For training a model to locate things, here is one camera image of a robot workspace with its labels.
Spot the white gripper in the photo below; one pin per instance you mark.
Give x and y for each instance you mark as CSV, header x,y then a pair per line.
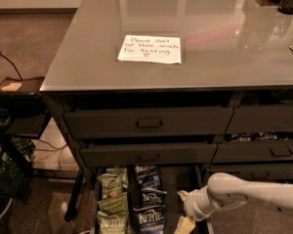
x,y
194,205

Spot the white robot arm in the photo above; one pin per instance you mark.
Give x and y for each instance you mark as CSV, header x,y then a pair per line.
x,y
225,192

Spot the open bottom left drawer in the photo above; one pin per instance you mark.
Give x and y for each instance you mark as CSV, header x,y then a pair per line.
x,y
173,179

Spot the front blue Kettle chip bag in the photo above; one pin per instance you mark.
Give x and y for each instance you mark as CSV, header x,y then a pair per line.
x,y
150,220

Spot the blue kettle chip bag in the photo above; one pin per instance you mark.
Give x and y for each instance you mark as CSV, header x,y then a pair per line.
x,y
150,220
152,197
147,176

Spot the middle blue Kettle chip bag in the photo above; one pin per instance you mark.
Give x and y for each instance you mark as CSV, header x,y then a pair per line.
x,y
152,197

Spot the rear blue Kettle chip bag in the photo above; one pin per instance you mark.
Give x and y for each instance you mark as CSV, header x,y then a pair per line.
x,y
147,176

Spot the middle green Kettle chip bag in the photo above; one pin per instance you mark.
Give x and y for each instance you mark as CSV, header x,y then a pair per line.
x,y
114,205

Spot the green kettle chip bag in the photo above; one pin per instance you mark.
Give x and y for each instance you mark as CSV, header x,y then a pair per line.
x,y
113,182
114,205
112,223

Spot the front green Kettle chip bag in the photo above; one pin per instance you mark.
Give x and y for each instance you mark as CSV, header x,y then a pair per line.
x,y
112,223

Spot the rear green Kettle chip bag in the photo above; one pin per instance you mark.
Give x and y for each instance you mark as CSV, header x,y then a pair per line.
x,y
113,182

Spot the bottom right drawer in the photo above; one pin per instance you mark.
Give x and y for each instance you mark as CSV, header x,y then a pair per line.
x,y
281,171

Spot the top left drawer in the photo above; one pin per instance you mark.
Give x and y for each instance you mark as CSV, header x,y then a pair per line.
x,y
148,122

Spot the dark snack bags in drawer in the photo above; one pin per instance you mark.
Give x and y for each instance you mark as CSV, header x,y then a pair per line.
x,y
245,137

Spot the middle right drawer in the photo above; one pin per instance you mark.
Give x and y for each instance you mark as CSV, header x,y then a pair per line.
x,y
254,151

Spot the middle left drawer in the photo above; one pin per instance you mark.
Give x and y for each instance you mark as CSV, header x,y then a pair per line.
x,y
145,154

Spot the dark grey drawer cabinet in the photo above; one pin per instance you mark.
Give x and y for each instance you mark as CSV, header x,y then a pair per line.
x,y
234,53

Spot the top right drawer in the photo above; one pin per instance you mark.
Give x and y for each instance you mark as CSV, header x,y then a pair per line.
x,y
261,119

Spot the white handwritten paper note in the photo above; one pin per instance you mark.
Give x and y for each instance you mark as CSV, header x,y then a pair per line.
x,y
155,49

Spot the dark side table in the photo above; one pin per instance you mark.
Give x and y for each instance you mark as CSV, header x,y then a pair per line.
x,y
22,98

